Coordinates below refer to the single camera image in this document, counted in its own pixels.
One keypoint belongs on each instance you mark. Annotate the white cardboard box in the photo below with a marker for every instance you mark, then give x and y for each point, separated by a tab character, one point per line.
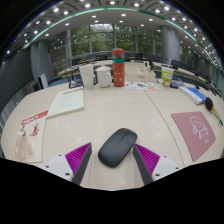
140	75

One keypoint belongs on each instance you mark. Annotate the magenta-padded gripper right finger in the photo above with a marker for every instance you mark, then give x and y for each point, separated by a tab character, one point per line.
146	157

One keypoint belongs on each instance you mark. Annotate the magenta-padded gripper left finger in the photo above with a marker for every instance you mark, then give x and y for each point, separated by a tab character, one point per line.
77	156

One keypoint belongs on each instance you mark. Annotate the white lidded teapot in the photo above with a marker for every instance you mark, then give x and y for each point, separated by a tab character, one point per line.
104	77

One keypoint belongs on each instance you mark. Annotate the red and white leaflet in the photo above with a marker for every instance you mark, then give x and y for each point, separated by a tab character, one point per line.
33	133

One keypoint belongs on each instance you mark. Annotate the paper cup with green print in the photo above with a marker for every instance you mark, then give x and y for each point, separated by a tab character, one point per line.
167	77

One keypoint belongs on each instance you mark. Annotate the black handheld microphone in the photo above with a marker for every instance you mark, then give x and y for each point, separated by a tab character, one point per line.
209	104

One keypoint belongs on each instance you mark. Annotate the colourful sticker sheet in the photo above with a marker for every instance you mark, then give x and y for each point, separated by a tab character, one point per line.
141	86

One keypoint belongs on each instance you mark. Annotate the ceiling lights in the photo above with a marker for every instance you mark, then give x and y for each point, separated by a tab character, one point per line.
87	5

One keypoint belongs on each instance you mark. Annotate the black computer mouse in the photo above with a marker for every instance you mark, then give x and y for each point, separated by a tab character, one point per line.
117	147

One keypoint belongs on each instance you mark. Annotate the white leaning board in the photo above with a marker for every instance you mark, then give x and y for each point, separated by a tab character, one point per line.
43	81

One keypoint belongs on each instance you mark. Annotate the blue and white book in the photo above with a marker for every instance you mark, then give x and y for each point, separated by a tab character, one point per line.
193	94

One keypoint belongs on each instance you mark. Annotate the black conference desk unit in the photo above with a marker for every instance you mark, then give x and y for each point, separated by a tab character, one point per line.
176	83

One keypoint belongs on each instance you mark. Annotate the red thermos bottle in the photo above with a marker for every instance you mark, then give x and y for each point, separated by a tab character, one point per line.
118	70

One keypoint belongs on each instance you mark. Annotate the pink mouse pad with drawing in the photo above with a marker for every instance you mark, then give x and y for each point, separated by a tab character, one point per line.
193	133

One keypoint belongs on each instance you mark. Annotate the cream booklet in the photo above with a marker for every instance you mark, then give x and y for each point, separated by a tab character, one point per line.
66	101

